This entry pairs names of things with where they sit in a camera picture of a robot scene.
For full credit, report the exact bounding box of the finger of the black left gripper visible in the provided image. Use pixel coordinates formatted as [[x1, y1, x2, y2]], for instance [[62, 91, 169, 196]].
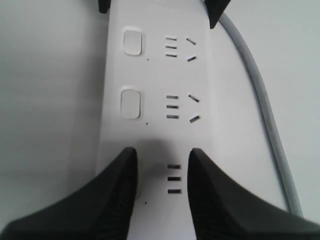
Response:
[[97, 0, 111, 13], [204, 0, 231, 29]]

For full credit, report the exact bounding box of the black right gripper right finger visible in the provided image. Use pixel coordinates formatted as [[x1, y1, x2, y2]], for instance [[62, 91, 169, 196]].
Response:
[[187, 148, 320, 240]]

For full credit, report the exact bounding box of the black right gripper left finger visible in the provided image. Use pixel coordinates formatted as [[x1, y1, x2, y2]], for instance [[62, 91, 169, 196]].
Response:
[[0, 147, 138, 240]]

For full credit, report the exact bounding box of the white five-outlet power strip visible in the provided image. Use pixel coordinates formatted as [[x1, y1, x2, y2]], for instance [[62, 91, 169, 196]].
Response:
[[94, 0, 291, 240]]

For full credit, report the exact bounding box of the grey power cable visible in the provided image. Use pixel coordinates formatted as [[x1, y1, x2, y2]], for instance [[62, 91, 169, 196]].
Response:
[[217, 12, 305, 218]]

